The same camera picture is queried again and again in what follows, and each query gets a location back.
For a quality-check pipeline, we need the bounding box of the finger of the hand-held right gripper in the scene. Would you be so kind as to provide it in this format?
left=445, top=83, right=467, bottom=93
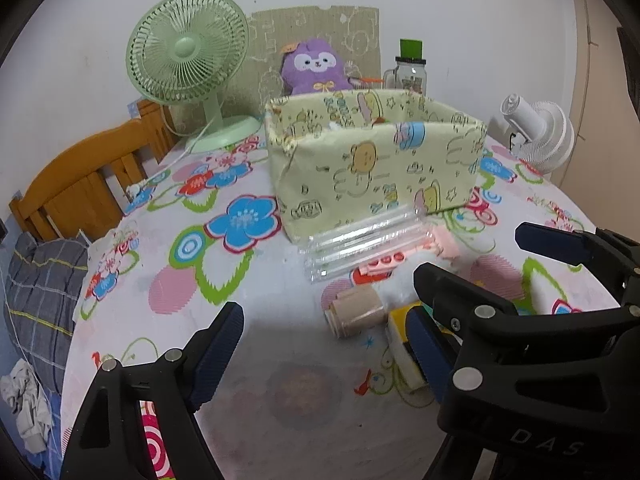
left=515, top=221, right=640, bottom=306
left=413, top=262, right=521, bottom=341

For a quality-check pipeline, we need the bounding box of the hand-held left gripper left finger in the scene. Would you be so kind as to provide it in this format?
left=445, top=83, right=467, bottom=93
left=60, top=301, right=245, bottom=480

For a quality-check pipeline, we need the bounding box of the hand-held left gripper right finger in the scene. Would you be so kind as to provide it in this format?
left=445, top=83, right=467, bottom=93
left=405, top=306, right=463, bottom=405

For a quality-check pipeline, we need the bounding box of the yellow and white box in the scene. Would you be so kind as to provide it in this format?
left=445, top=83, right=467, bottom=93
left=385, top=300, right=436, bottom=393

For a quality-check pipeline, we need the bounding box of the pink wet wipes pack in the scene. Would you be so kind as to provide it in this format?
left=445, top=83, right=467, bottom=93
left=352, top=225, right=471, bottom=281

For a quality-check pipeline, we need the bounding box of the beige bandage roll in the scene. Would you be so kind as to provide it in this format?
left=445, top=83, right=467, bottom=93
left=322, top=285, right=388, bottom=340

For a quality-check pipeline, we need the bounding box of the yellow printed storage box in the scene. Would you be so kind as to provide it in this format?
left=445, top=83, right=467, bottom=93
left=264, top=87, right=488, bottom=248

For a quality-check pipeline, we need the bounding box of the white standing fan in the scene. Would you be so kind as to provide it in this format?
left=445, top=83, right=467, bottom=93
left=487, top=92, right=576, bottom=176

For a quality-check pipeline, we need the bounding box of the grey plaid pillow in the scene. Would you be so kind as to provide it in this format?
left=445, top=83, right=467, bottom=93
left=2, top=232, right=91, bottom=396

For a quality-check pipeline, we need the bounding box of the crumpled white cloth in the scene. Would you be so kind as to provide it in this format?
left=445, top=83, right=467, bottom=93
left=0, top=360, right=53, bottom=453

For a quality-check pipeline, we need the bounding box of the glass jar with green lid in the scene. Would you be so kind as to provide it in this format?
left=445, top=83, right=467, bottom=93
left=382, top=38, right=431, bottom=95

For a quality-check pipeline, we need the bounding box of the wooden bed headboard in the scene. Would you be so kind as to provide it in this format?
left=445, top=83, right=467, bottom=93
left=9, top=100, right=176, bottom=241

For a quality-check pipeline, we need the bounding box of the purple plush toy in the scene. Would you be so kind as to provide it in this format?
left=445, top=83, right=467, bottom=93
left=280, top=36, right=351, bottom=96

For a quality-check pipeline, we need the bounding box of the printed cardboard board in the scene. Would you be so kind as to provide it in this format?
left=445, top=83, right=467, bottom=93
left=248, top=5, right=383, bottom=111

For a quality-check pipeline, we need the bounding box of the green desk fan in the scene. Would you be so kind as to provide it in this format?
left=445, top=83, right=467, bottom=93
left=126, top=0, right=258, bottom=153

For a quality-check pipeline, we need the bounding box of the beige door frame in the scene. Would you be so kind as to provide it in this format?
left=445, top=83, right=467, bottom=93
left=570, top=0, right=640, bottom=191

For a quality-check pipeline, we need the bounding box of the white fan power cable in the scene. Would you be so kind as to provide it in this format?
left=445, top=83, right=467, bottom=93
left=125, top=110, right=226, bottom=201

